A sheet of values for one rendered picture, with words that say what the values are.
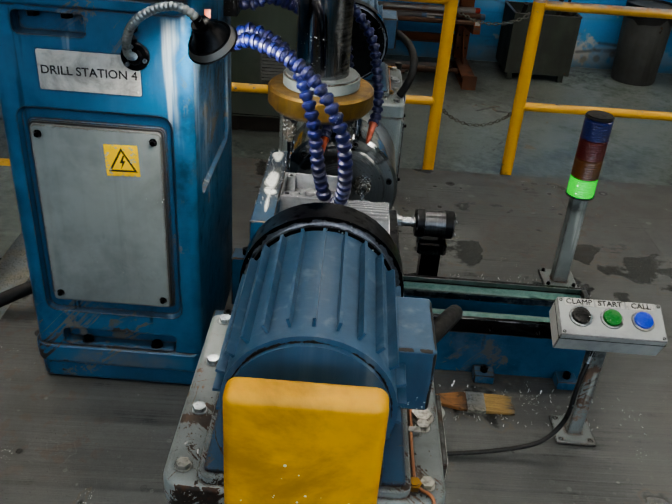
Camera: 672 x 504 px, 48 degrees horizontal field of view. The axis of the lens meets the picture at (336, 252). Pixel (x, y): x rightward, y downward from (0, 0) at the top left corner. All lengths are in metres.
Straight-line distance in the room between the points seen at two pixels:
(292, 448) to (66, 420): 0.83
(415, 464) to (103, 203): 0.68
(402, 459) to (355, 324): 0.18
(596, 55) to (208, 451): 6.19
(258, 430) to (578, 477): 0.85
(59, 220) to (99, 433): 0.37
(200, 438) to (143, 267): 0.52
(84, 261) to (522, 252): 1.11
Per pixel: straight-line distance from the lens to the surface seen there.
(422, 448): 0.83
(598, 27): 6.71
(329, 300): 0.68
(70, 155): 1.23
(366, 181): 1.56
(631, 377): 1.62
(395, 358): 0.68
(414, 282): 1.53
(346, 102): 1.22
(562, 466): 1.38
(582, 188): 1.73
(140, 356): 1.40
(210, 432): 0.81
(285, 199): 1.32
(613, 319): 1.27
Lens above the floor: 1.74
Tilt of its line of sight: 31 degrees down
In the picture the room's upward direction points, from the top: 4 degrees clockwise
